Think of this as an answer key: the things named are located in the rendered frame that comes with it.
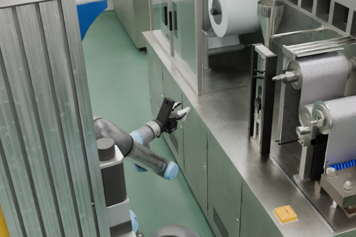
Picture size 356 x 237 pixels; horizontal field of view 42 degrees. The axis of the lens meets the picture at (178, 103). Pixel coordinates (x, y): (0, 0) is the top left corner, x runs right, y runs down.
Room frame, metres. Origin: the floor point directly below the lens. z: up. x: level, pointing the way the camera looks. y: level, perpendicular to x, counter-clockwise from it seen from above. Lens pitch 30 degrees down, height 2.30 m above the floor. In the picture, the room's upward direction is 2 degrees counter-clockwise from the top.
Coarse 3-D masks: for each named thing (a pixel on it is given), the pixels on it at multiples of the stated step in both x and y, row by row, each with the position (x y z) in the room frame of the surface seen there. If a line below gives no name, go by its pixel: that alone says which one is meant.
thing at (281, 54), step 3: (279, 48) 2.70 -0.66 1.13; (279, 51) 2.69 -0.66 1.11; (279, 54) 2.69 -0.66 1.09; (282, 54) 2.65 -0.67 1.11; (279, 57) 2.69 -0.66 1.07; (282, 57) 2.65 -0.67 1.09; (279, 60) 2.68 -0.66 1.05; (282, 60) 2.65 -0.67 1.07; (279, 63) 2.68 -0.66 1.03; (282, 63) 2.64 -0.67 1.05; (279, 66) 2.68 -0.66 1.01; (282, 66) 2.64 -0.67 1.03; (279, 69) 2.67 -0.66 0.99; (282, 69) 2.64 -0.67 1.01; (279, 72) 2.67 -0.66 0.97
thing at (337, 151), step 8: (352, 128) 1.64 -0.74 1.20; (328, 136) 1.61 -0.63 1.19; (336, 136) 1.62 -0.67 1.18; (344, 136) 1.63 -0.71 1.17; (352, 136) 1.64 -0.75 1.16; (328, 144) 1.61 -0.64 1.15; (336, 144) 1.62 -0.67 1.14; (344, 144) 1.63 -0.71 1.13; (352, 144) 1.64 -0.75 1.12; (328, 152) 1.61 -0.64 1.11; (336, 152) 1.62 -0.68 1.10; (344, 152) 1.63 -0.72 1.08; (352, 152) 1.64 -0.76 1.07; (328, 160) 1.61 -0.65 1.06; (336, 160) 1.62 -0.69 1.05; (344, 160) 1.63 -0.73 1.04
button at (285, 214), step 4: (276, 208) 1.47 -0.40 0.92; (280, 208) 1.47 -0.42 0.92; (284, 208) 1.47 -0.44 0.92; (288, 208) 1.47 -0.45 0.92; (276, 212) 1.45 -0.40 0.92; (280, 212) 1.45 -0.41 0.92; (284, 212) 1.45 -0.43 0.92; (288, 212) 1.44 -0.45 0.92; (292, 212) 1.44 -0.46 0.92; (280, 216) 1.42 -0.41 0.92; (284, 216) 1.42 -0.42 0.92; (288, 216) 1.42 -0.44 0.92; (292, 216) 1.42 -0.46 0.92; (296, 216) 1.42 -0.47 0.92; (280, 220) 1.42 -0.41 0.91; (284, 220) 1.41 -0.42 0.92; (288, 220) 1.41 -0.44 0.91; (292, 220) 1.42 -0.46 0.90
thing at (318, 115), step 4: (316, 112) 1.67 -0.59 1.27; (320, 112) 1.65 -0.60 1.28; (316, 116) 1.67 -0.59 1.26; (320, 116) 1.64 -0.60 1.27; (324, 116) 1.63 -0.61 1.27; (316, 120) 1.67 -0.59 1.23; (320, 120) 1.64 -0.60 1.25; (324, 120) 1.63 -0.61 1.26; (316, 124) 1.66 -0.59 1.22; (320, 124) 1.63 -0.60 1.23; (324, 124) 1.63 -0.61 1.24
